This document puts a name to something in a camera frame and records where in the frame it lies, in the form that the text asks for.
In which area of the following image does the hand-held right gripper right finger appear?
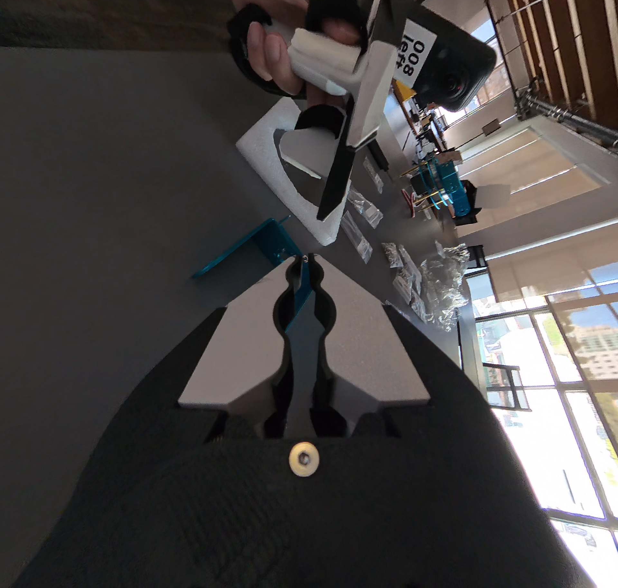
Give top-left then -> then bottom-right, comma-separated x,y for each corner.
308,254 -> 431,438

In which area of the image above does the large glass window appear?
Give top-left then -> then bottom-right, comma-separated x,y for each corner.
475,260 -> 618,588

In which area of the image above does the crumpled clear plastic bag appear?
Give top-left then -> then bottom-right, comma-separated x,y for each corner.
419,242 -> 472,332

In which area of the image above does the blue metal bracket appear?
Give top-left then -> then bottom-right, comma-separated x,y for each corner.
191,216 -> 314,334

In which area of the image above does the black chair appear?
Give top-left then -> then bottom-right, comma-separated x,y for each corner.
483,361 -> 530,411

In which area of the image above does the white foam block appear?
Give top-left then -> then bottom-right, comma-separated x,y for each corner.
236,97 -> 354,247

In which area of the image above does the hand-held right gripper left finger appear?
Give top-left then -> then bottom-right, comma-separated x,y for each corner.
177,255 -> 304,438

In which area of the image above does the metal ceiling pipe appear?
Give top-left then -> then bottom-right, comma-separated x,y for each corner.
514,91 -> 618,151

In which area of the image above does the dark grey desk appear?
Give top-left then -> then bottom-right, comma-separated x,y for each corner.
0,45 -> 486,588

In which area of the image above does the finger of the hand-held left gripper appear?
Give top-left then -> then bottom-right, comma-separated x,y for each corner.
316,0 -> 412,221

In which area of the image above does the beige roller blind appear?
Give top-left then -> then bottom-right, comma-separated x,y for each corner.
454,115 -> 606,205
484,221 -> 618,311

